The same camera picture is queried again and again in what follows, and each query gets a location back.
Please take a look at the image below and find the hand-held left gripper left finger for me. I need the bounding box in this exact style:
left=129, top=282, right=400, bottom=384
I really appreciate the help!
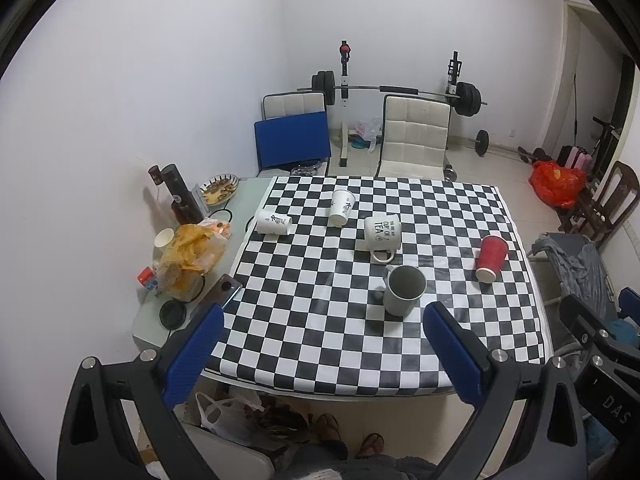
left=56, top=302, right=225, bottom=480

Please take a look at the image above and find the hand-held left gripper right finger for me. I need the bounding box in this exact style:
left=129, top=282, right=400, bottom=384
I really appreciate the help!
left=423, top=301, right=592, bottom=480

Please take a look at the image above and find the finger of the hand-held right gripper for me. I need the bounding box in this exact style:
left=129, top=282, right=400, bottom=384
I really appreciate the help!
left=559, top=294, right=618, bottom=356
left=617, top=287, right=640, bottom=322

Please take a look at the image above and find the red paper cup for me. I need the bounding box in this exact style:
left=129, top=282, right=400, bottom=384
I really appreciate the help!
left=474, top=234, right=509, bottom=282

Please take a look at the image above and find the white mug with black print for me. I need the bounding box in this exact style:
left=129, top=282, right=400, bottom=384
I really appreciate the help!
left=356, top=214, right=402, bottom=264

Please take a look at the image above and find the white paper cup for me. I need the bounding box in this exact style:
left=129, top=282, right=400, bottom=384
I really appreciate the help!
left=253, top=208, right=294, bottom=236
left=328, top=189, right=357, bottom=227

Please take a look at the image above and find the grey cloth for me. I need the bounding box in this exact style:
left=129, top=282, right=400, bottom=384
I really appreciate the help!
left=529, top=232, right=615, bottom=322

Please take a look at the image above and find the black round lid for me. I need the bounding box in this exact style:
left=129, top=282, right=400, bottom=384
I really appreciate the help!
left=159, top=301, right=187, bottom=330

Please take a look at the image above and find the white plastic bag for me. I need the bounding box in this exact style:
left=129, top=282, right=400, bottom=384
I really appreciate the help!
left=194, top=390, right=266, bottom=447

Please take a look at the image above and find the brown phone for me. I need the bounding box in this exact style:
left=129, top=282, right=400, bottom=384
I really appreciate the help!
left=196, top=274, right=244, bottom=312

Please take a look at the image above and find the grey mug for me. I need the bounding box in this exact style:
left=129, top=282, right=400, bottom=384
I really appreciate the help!
left=372, top=265, right=427, bottom=317

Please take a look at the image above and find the clear bag of yellow snacks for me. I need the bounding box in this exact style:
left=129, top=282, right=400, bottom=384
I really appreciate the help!
left=158, top=218, right=234, bottom=302

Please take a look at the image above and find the dark wooden chair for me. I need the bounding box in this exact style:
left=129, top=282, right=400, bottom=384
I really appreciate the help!
left=557, top=160, right=640, bottom=249

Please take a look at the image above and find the person's foot in sandal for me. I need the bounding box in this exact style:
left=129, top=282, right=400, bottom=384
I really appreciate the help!
left=314, top=412, right=348, bottom=448
left=356, top=432, right=387, bottom=460

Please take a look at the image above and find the black white checkered tablecloth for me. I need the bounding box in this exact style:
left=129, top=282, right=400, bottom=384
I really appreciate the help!
left=202, top=175, right=549, bottom=394

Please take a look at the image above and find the red plastic bag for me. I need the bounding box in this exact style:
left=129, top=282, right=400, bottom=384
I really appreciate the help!
left=529, top=159, right=587, bottom=209

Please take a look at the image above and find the person's grey clothing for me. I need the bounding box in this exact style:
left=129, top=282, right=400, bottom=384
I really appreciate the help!
left=280, top=442, right=443, bottom=480

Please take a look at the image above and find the pink suitcase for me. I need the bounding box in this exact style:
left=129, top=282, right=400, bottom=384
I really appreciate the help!
left=557, top=144, right=594, bottom=171

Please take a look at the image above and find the dark brown grinder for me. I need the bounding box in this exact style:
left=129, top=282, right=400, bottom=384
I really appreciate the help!
left=160, top=163, right=206, bottom=224

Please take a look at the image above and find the black scooter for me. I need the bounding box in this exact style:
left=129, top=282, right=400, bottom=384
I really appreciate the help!
left=591, top=116, right=623, bottom=171

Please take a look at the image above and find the plate of food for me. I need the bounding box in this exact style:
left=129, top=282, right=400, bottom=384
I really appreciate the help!
left=199, top=173, right=240, bottom=206

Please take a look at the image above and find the short barbell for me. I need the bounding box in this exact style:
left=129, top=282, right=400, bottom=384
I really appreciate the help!
left=470, top=129, right=532, bottom=159

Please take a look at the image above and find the white padded chair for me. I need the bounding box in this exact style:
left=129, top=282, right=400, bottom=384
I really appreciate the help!
left=376, top=95, right=453, bottom=180
left=262, top=91, right=332, bottom=177

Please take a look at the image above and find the blue board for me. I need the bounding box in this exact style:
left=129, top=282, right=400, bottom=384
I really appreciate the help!
left=254, top=112, right=332, bottom=171

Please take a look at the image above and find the clear plastic bag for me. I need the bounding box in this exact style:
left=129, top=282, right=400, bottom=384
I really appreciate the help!
left=352, top=118, right=384, bottom=153

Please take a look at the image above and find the long barbell with black plates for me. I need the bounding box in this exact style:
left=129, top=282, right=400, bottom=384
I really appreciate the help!
left=297, top=71, right=489, bottom=117

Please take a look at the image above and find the white barbell rack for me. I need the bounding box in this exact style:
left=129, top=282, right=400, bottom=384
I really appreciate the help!
left=335, top=40, right=463, bottom=167

